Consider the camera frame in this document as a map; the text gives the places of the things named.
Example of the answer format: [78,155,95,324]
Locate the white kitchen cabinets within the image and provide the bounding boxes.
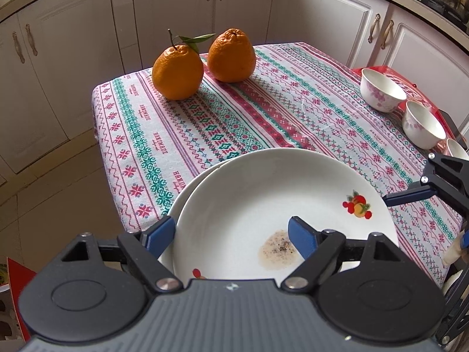
[0,0,469,184]

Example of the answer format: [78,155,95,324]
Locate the white fruit-print plate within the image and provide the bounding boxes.
[161,148,294,275]
[172,149,401,283]

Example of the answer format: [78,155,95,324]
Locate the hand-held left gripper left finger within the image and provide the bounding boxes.
[55,216,183,296]

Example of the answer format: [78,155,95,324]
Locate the bumpy orange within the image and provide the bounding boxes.
[208,28,256,83]

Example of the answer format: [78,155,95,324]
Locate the orange with stem and leaf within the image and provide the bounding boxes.
[152,28,217,101]

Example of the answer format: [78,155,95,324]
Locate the red carton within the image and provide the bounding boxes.
[6,257,38,338]

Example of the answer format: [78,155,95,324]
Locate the patterned red green tablecloth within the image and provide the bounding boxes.
[91,42,463,290]

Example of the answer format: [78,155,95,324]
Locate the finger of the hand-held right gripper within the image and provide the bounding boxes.
[381,152,469,214]
[434,271,469,346]

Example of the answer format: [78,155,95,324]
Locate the white pink-flower bowl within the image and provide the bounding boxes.
[402,101,447,150]
[445,138,469,160]
[360,68,408,113]

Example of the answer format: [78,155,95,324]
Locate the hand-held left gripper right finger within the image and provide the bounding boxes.
[280,216,422,296]

